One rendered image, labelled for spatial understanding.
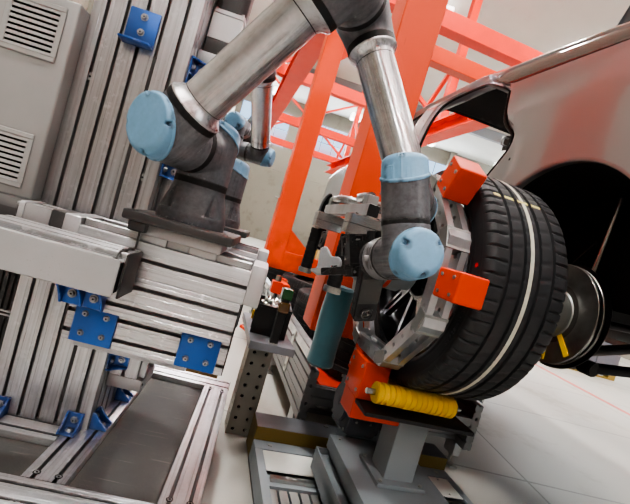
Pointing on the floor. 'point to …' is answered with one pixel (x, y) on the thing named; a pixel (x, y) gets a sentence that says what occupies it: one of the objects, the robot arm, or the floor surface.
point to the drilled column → (247, 391)
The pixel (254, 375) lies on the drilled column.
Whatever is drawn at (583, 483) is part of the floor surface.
